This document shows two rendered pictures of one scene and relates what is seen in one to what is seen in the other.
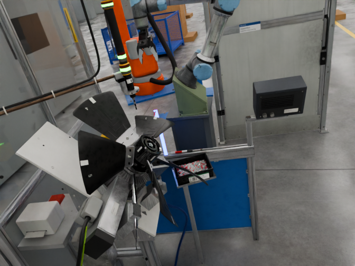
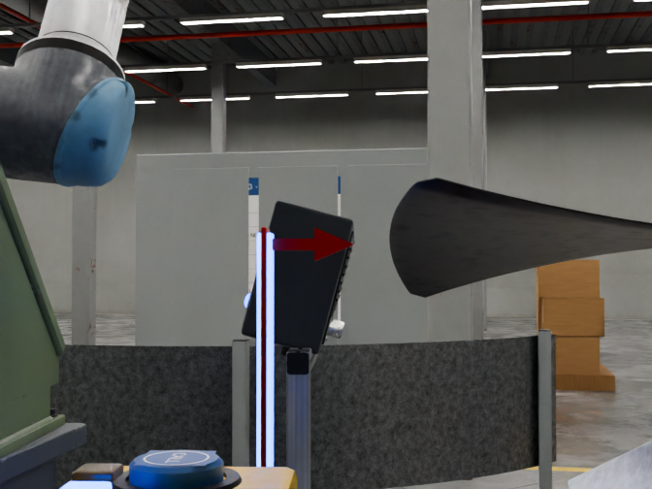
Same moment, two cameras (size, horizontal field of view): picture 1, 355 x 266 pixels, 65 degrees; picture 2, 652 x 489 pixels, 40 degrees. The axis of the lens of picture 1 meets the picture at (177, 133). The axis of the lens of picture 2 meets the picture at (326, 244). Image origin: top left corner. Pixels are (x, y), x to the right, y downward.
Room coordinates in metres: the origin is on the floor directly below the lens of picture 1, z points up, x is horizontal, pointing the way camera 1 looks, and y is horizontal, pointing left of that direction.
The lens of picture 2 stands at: (1.55, 0.74, 1.16)
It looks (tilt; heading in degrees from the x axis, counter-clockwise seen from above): 1 degrees up; 262
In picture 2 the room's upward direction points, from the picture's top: straight up
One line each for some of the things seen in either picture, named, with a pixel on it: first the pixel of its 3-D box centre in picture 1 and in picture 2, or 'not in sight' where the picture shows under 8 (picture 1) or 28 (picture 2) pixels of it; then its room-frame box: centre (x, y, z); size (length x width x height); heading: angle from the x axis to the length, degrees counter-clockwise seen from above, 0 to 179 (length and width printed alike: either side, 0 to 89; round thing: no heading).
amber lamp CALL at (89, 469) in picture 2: not in sight; (98, 473); (1.59, 0.34, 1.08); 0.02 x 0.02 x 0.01; 80
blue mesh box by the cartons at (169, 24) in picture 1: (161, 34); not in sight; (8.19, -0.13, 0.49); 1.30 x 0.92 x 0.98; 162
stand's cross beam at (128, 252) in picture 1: (129, 253); not in sight; (1.07, 0.40, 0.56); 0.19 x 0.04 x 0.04; 80
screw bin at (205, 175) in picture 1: (192, 169); not in sight; (1.32, -0.04, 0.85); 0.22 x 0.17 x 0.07; 94
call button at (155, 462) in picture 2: not in sight; (177, 473); (1.56, 0.34, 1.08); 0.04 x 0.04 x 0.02
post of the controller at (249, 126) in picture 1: (249, 131); (298, 426); (1.43, -0.43, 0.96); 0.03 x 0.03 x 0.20; 80
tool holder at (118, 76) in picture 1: (126, 82); not in sight; (1.16, 0.17, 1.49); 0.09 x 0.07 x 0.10; 115
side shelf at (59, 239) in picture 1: (57, 218); not in sight; (1.14, 0.72, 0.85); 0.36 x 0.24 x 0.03; 170
